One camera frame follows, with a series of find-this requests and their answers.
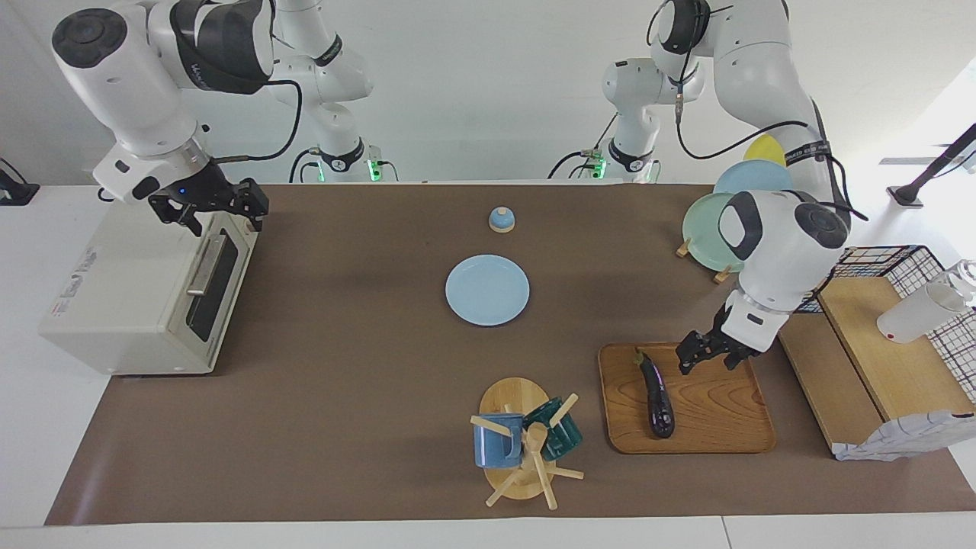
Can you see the cream toaster oven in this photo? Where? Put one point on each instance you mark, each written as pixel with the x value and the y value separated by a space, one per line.
pixel 114 305

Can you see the rectangular wooden tray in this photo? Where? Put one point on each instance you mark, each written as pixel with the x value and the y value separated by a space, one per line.
pixel 717 412

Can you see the dark purple eggplant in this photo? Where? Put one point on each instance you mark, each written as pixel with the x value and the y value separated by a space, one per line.
pixel 657 404

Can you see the brown table mat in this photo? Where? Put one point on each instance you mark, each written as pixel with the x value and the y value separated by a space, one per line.
pixel 381 427

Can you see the black camera stand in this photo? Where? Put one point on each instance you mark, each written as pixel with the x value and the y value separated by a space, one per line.
pixel 907 194
pixel 19 194

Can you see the small blue bell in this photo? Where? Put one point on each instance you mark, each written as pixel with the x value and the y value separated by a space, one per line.
pixel 502 221

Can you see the green lit connector box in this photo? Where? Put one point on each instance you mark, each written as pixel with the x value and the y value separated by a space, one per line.
pixel 374 169
pixel 597 164

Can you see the blue mug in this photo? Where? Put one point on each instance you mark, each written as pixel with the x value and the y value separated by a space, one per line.
pixel 496 446

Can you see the white patterned liner cloth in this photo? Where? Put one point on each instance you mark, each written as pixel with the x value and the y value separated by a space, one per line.
pixel 900 438

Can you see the dark green mug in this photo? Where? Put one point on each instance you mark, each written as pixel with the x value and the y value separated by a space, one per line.
pixel 560 435

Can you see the wooden plate rack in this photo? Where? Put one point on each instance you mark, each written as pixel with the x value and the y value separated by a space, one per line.
pixel 682 248

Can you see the white cup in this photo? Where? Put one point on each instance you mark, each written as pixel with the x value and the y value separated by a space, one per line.
pixel 919 313

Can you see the yellow plate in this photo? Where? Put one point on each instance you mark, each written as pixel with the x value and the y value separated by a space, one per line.
pixel 766 152

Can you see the pale green plate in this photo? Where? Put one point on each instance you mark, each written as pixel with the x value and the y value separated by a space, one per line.
pixel 705 229

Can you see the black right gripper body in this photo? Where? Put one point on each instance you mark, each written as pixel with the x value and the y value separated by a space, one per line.
pixel 206 194

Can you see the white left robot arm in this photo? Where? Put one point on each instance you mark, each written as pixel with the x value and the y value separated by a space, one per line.
pixel 778 252

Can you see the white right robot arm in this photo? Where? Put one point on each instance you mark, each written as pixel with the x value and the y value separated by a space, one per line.
pixel 114 84

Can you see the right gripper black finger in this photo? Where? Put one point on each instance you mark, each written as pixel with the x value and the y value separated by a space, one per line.
pixel 183 219
pixel 257 204

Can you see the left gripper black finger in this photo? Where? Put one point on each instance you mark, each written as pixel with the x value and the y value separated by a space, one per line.
pixel 746 357
pixel 690 354

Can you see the wooden stepped shelf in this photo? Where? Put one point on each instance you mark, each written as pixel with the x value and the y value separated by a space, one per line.
pixel 907 381

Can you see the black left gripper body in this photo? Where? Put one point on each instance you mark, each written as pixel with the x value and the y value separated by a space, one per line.
pixel 720 345

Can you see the wooden mug tree stand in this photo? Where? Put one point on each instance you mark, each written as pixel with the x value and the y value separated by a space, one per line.
pixel 515 396

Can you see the light blue plate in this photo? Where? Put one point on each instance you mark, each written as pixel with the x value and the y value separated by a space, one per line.
pixel 488 290
pixel 751 179

